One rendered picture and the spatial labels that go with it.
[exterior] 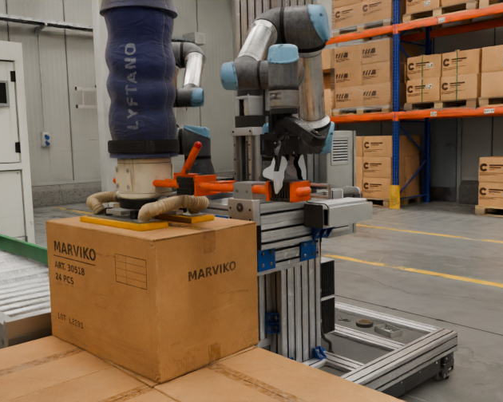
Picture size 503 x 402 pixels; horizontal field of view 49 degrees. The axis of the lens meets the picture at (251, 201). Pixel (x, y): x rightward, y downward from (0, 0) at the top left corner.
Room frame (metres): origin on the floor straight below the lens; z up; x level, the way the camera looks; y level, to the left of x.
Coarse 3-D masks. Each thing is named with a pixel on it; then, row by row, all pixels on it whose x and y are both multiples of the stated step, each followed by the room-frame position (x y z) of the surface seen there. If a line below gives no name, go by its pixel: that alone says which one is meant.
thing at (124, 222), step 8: (80, 216) 1.80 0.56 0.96; (88, 216) 1.78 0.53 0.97; (96, 216) 1.76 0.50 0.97; (104, 216) 1.74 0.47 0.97; (112, 216) 1.74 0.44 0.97; (120, 216) 1.73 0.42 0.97; (128, 216) 1.73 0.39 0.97; (136, 216) 1.66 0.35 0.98; (104, 224) 1.70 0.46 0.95; (112, 224) 1.67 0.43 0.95; (120, 224) 1.64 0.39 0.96; (128, 224) 1.61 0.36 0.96; (136, 224) 1.59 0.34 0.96; (144, 224) 1.59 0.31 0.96; (152, 224) 1.60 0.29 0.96; (160, 224) 1.62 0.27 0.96
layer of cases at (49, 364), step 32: (0, 352) 1.71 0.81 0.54; (32, 352) 1.70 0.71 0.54; (64, 352) 1.70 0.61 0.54; (256, 352) 1.66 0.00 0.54; (0, 384) 1.47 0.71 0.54; (32, 384) 1.46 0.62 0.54; (64, 384) 1.46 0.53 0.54; (96, 384) 1.45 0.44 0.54; (128, 384) 1.45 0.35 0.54; (160, 384) 1.44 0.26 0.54; (192, 384) 1.44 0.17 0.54; (224, 384) 1.43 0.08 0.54; (256, 384) 1.43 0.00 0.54; (288, 384) 1.42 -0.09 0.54; (320, 384) 1.42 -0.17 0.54; (352, 384) 1.41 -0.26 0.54
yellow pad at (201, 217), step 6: (186, 210) 1.81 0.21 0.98; (156, 216) 1.83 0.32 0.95; (162, 216) 1.81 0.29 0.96; (168, 216) 1.78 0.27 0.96; (174, 216) 1.77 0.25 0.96; (180, 216) 1.75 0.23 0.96; (186, 216) 1.74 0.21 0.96; (192, 216) 1.74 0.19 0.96; (198, 216) 1.74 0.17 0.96; (204, 216) 1.75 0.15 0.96; (210, 216) 1.77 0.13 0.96; (180, 222) 1.75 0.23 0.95; (186, 222) 1.73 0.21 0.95; (192, 222) 1.71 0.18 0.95; (198, 222) 1.73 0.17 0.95
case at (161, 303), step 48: (48, 240) 1.84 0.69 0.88; (96, 240) 1.63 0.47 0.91; (144, 240) 1.47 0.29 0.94; (192, 240) 1.53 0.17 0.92; (240, 240) 1.68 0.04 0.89; (96, 288) 1.64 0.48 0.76; (144, 288) 1.48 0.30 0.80; (192, 288) 1.53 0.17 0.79; (240, 288) 1.67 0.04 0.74; (96, 336) 1.65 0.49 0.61; (144, 336) 1.48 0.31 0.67; (192, 336) 1.53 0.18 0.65; (240, 336) 1.67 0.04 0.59
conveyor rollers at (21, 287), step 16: (0, 256) 3.23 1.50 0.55; (16, 256) 3.21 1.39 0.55; (0, 272) 2.87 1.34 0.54; (16, 272) 2.84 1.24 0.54; (32, 272) 2.81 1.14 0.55; (48, 272) 2.79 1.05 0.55; (0, 288) 2.52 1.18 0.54; (16, 288) 2.49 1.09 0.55; (32, 288) 2.53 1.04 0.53; (48, 288) 2.50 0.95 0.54; (0, 304) 2.26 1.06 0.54; (16, 304) 2.23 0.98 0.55; (32, 304) 2.26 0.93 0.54; (48, 304) 2.23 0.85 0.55
